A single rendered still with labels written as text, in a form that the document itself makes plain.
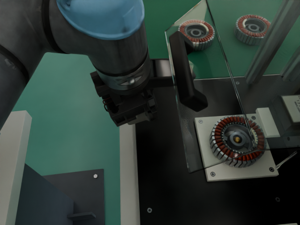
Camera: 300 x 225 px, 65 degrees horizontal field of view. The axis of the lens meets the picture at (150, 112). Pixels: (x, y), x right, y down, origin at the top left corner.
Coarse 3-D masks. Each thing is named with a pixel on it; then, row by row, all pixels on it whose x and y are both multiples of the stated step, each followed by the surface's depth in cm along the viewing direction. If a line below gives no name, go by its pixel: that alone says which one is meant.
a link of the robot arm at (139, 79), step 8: (144, 64) 30; (136, 72) 29; (144, 72) 31; (104, 80) 31; (112, 80) 30; (120, 80) 30; (128, 80) 30; (136, 80) 31; (144, 80) 33; (120, 88) 32; (128, 88) 32
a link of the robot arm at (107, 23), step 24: (72, 0) 19; (96, 0) 19; (120, 0) 20; (72, 24) 21; (96, 24) 20; (120, 24) 21; (144, 24) 25; (72, 48) 24; (96, 48) 24; (120, 48) 24; (144, 48) 27; (120, 72) 28
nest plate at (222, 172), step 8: (264, 152) 52; (264, 160) 51; (272, 160) 51; (208, 168) 50; (216, 168) 50; (224, 168) 50; (232, 168) 50; (240, 168) 50; (248, 168) 50; (256, 168) 50; (264, 168) 50; (272, 168) 50; (208, 176) 49; (216, 176) 49; (224, 176) 49; (232, 176) 49; (240, 176) 49; (248, 176) 49; (256, 176) 49; (264, 176) 50; (272, 176) 50
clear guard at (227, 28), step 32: (224, 0) 34; (256, 0) 34; (288, 0) 34; (192, 32) 34; (224, 32) 31; (256, 32) 31; (288, 32) 31; (192, 64) 32; (224, 64) 28; (256, 64) 28; (288, 64) 28; (224, 96) 27; (256, 96) 25; (288, 96) 25; (192, 128) 28; (224, 128) 25; (256, 128) 23; (288, 128) 23; (192, 160) 27; (224, 160) 24
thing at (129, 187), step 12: (120, 132) 58; (132, 132) 58; (120, 144) 57; (132, 144) 57; (120, 156) 55; (132, 156) 55; (120, 168) 54; (132, 168) 54; (120, 180) 52; (132, 180) 52; (120, 192) 51; (132, 192) 51; (132, 204) 50; (132, 216) 48
